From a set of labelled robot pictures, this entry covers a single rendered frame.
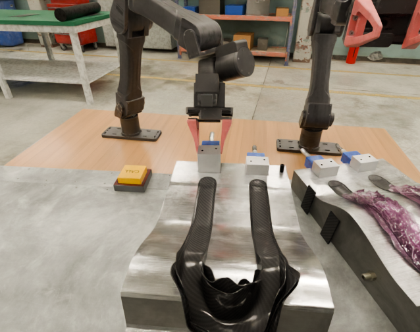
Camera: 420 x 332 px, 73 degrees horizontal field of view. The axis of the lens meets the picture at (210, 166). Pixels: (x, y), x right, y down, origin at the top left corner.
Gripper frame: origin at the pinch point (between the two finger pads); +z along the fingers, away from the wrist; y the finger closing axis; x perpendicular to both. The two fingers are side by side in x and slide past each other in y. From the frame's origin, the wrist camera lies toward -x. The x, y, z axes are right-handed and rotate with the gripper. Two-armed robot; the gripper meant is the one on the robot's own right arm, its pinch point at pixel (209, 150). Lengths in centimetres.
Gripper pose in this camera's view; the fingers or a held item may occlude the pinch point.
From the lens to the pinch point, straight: 63.6
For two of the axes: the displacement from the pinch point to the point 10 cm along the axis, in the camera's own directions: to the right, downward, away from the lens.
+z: -0.2, 10.0, 0.5
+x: 0.6, -0.5, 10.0
